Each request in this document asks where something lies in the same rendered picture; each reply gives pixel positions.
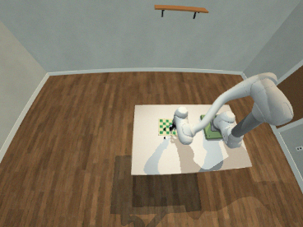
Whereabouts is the green and cream chessboard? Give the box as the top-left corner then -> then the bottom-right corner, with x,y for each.
158,118 -> 177,136

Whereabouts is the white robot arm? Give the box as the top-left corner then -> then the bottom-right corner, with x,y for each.
173,72 -> 294,149

